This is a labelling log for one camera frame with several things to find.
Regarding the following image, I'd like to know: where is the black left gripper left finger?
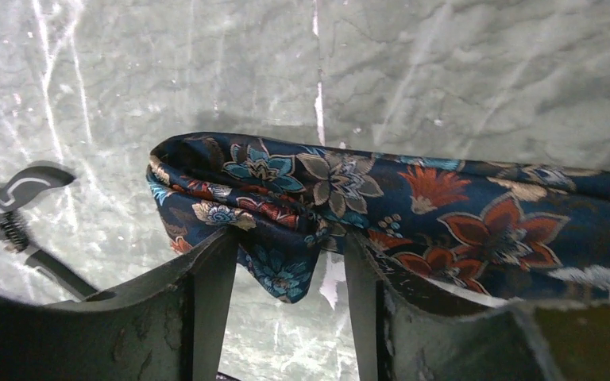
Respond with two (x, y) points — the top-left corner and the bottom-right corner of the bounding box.
(0, 228), (238, 381)

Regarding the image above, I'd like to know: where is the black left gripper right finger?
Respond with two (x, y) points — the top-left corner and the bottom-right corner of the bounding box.
(344, 232), (610, 380)

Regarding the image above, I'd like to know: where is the navy floral necktie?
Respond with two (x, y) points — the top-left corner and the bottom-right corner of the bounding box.
(146, 133), (610, 304)

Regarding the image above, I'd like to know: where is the small black curved piece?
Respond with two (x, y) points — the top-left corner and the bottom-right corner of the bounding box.
(0, 161), (99, 300)

